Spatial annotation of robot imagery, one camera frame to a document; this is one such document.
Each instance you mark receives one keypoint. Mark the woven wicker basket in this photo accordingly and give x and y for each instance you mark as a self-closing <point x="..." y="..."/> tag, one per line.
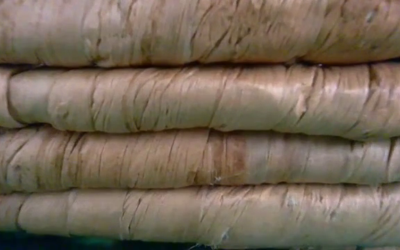
<point x="200" y="121"/>

